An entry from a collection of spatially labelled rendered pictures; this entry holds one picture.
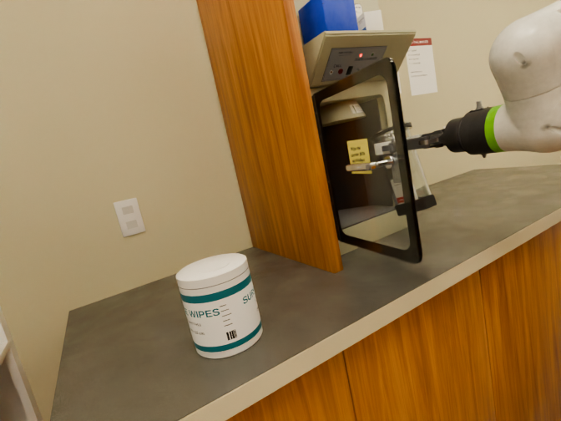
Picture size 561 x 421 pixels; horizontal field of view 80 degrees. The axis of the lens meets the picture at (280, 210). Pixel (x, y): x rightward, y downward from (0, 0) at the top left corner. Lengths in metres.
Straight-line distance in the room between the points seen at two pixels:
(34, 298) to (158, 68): 0.80
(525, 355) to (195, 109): 1.28
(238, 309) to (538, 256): 0.93
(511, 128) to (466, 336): 0.51
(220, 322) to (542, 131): 0.63
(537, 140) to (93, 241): 1.14
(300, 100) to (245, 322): 0.50
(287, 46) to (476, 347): 0.87
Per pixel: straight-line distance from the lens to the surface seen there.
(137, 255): 1.21
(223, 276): 0.58
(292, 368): 0.60
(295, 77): 0.83
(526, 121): 0.73
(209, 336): 0.62
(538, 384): 1.40
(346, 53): 0.94
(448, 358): 0.96
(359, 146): 0.78
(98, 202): 1.18
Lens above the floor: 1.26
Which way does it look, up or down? 10 degrees down
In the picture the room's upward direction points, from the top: 12 degrees counter-clockwise
